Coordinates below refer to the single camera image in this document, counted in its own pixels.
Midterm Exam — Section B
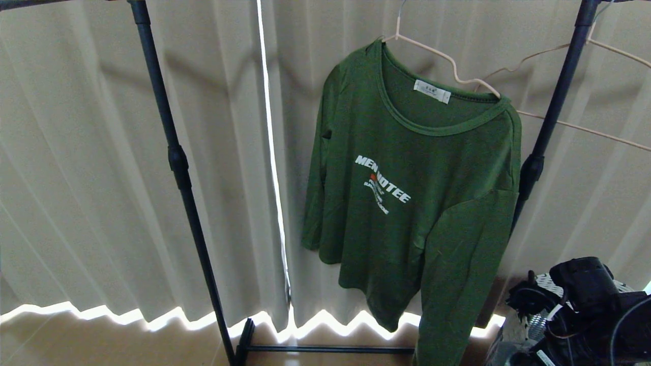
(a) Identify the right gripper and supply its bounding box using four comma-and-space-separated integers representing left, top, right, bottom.
511, 315, 583, 366

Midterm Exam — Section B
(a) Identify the green printed shirt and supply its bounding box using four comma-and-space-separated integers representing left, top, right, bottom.
301, 38, 523, 366

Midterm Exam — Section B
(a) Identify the white laundry basket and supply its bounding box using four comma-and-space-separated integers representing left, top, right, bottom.
485, 272, 639, 366

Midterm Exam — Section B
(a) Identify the black clothes rack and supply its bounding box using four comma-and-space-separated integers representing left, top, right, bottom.
0, 0, 616, 366

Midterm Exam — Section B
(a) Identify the beige curtain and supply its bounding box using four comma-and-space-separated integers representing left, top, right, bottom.
0, 0, 651, 331

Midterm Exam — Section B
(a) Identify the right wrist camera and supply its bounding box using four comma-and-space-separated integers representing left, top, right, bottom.
548, 257, 621, 312

